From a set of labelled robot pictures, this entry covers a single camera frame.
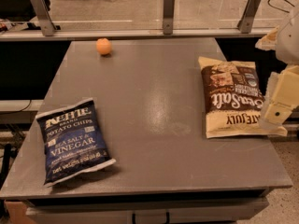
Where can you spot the brown Late July chip bag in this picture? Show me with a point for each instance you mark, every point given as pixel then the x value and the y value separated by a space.
pixel 233 100

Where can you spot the grey table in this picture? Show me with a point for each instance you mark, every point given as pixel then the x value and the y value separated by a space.
pixel 150 105

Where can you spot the metal rail behind table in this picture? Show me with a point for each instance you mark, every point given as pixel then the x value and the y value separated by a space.
pixel 36 35

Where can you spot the metal bracket post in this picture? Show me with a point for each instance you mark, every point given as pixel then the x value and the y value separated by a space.
pixel 246 22
pixel 45 22
pixel 168 16

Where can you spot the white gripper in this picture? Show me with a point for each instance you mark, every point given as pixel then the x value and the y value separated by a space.
pixel 290 42

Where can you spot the blue Kettle chip bag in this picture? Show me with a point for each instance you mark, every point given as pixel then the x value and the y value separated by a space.
pixel 73 142

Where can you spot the orange fruit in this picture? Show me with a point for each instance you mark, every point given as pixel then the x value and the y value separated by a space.
pixel 103 46

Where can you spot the left metal bracket post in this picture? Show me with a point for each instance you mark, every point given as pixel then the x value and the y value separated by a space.
pixel 45 22

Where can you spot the right metal bracket post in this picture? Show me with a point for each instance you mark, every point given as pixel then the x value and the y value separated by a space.
pixel 246 22

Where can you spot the middle metal bracket post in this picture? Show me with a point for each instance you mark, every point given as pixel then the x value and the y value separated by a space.
pixel 168 16

